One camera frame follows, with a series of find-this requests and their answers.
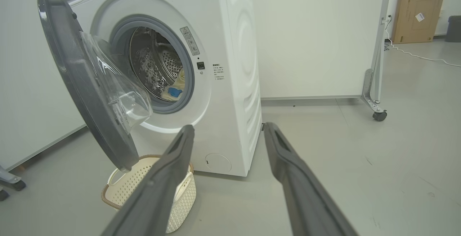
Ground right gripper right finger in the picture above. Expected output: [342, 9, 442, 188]
[264, 122, 359, 236]

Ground dark grey glass washer door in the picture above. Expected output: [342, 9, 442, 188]
[37, 0, 153, 173]

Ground white partition panel on casters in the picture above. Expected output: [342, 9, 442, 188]
[252, 0, 394, 122]
[0, 0, 89, 202]

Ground white power cable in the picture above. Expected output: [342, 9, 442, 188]
[385, 14, 461, 68]

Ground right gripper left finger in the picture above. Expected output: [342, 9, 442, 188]
[101, 124, 196, 236]

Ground flat brown cardboard box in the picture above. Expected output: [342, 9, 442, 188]
[391, 0, 448, 44]

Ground cream perforated laundry basket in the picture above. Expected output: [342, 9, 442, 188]
[101, 154, 197, 234]

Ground white front-load washing machine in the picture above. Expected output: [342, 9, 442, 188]
[50, 0, 263, 177]

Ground cream bear-print garment blue cuffs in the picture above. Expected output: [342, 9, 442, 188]
[160, 68, 186, 102]

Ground dark grey bin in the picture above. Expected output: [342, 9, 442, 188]
[444, 15, 461, 43]

